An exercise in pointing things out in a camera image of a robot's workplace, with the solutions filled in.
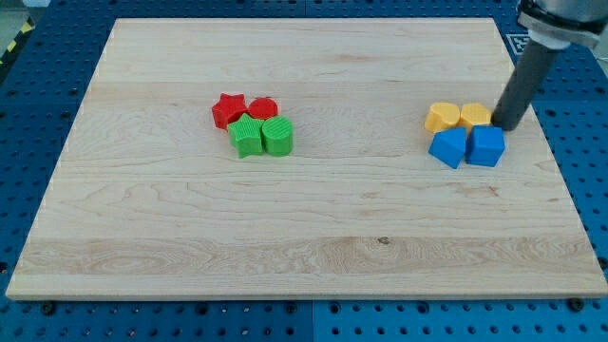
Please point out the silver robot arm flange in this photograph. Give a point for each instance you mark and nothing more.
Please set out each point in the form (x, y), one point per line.
(563, 22)

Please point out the black white fiducial tag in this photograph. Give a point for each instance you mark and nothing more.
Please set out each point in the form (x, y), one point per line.
(517, 42)

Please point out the red star block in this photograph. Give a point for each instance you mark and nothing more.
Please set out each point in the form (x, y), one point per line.
(228, 109)

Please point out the yellow heart block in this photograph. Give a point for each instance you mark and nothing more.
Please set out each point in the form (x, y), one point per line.
(442, 116)

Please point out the wooden board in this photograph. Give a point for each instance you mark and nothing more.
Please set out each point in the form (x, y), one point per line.
(150, 201)

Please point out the yellow black hazard tape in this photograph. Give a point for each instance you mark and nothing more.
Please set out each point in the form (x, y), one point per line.
(17, 44)

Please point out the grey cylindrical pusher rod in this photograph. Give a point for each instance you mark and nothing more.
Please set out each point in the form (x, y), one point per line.
(522, 86)

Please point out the green star block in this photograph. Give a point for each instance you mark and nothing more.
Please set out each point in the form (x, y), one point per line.
(245, 136)

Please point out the yellow hexagon block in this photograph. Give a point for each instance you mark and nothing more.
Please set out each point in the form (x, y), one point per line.
(474, 114)

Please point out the green cylinder block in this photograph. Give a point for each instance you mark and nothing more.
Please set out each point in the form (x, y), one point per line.
(278, 136)

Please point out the red round block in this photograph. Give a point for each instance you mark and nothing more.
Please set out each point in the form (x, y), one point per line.
(263, 108)

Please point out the blue triangle block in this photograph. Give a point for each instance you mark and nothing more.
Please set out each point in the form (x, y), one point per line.
(449, 146)

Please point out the blue cube block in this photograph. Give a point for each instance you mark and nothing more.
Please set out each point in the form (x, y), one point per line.
(485, 145)

